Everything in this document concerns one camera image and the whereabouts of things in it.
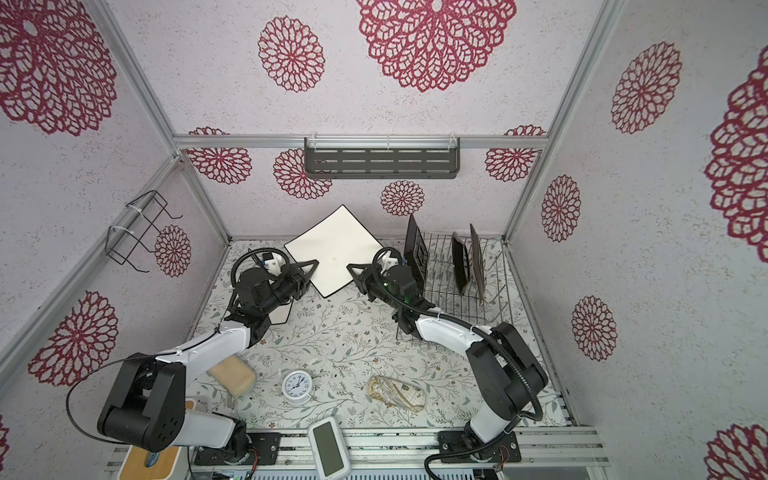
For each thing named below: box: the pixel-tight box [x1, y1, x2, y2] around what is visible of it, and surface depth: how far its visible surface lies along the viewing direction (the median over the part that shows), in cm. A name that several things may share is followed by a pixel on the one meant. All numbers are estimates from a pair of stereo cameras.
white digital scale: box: [308, 417, 352, 480], surface depth 71 cm
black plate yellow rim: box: [469, 224, 485, 303], surface depth 99 cm
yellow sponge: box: [211, 355, 256, 396], surface depth 83 cm
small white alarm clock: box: [282, 369, 313, 406], surface depth 82 cm
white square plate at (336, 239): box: [284, 204, 384, 298], surface depth 85 cm
